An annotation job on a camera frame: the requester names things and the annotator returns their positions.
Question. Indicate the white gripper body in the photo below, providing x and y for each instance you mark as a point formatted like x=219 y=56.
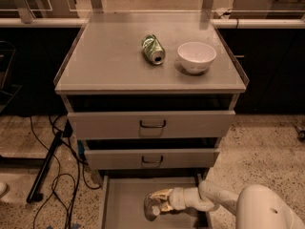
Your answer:
x=177 y=197

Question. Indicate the clear plastic water bottle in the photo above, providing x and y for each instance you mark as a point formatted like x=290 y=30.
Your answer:
x=152 y=206

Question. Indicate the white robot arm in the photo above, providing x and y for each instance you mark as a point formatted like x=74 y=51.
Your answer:
x=256 y=207

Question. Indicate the grey bottom drawer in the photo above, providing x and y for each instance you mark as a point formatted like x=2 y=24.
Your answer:
x=122 y=205

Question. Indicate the grey drawer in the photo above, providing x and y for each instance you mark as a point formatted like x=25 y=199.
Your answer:
x=134 y=125
x=122 y=205
x=151 y=159

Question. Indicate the grey middle drawer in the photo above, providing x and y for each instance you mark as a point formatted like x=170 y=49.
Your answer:
x=151 y=159

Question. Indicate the grey drawer cabinet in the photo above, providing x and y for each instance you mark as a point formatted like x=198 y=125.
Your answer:
x=106 y=71

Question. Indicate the grey top drawer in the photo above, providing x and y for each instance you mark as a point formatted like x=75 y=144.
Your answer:
x=134 y=125

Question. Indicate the black floor stand bar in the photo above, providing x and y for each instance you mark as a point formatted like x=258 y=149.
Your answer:
x=34 y=194

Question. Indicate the white ceramic bowl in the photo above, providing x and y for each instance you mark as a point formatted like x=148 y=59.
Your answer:
x=196 y=57

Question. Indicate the black caster wheel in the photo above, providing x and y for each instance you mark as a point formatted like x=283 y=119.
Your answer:
x=300 y=133

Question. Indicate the crushed green soda can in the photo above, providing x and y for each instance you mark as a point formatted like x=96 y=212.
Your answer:
x=153 y=49

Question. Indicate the black chair frame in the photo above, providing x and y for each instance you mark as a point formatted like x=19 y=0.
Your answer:
x=8 y=90

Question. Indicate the white counter rail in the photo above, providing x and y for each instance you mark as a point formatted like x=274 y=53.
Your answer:
x=219 y=23

